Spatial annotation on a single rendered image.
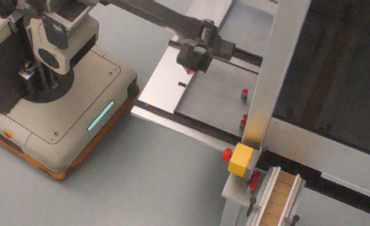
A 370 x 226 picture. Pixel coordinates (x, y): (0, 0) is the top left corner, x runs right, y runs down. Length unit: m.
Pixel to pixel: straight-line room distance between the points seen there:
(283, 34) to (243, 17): 0.92
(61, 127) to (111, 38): 0.79
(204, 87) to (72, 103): 0.87
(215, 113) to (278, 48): 0.66
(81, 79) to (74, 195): 0.55
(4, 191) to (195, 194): 0.89
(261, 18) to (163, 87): 0.49
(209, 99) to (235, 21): 0.37
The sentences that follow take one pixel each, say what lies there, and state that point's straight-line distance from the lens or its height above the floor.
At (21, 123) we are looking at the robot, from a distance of 2.83.
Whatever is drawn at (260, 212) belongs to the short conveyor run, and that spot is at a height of 0.97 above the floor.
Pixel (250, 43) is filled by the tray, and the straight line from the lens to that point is 2.29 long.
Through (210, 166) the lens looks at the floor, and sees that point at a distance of 2.99.
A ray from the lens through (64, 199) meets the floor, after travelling 2.94.
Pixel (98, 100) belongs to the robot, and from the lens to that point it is 2.84.
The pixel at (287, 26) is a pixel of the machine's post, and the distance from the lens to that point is 1.43.
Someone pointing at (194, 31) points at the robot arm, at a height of 1.36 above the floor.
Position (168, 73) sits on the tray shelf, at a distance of 2.19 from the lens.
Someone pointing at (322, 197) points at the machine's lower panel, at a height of 0.86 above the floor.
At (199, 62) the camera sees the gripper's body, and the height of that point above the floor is 1.18.
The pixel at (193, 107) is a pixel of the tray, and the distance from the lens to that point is 2.11.
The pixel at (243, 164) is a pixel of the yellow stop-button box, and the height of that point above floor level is 1.03.
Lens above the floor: 2.68
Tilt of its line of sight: 59 degrees down
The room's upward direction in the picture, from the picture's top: 5 degrees clockwise
